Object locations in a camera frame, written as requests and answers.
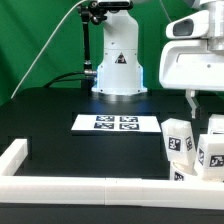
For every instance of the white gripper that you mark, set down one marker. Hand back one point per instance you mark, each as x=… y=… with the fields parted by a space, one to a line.
x=194 y=57

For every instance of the white round stool seat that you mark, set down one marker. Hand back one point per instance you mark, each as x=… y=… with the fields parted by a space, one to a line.
x=179 y=172

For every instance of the white marker sheet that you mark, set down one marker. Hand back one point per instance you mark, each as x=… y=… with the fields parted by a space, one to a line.
x=116 y=123

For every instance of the white front fence wall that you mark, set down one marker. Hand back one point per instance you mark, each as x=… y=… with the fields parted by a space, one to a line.
x=109 y=191

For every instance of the white fence wall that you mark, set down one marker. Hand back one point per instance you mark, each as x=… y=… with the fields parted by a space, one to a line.
x=109 y=191
x=13 y=157

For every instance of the black camera on mount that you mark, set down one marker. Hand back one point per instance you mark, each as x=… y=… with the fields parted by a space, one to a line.
x=113 y=4

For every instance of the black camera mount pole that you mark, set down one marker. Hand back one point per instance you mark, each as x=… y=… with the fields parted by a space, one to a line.
x=90 y=13

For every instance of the white left fence wall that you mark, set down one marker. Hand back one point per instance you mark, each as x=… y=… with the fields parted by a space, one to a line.
x=13 y=157

